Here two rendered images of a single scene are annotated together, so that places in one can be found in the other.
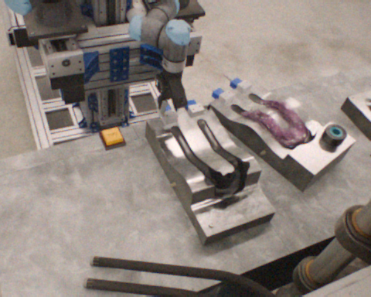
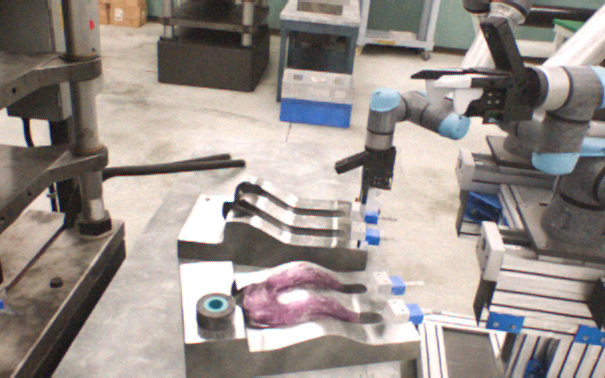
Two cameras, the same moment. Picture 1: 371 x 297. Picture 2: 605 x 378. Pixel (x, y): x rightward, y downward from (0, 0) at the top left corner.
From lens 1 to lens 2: 213 cm
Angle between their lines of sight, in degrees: 84
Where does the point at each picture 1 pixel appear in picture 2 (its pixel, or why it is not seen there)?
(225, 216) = (207, 209)
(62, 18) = (509, 142)
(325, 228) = (120, 291)
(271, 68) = not seen: outside the picture
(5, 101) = not seen: outside the picture
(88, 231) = (271, 171)
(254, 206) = (198, 229)
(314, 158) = (201, 279)
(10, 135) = not seen: hidden behind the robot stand
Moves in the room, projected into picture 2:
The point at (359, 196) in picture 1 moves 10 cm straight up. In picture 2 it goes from (114, 357) to (110, 319)
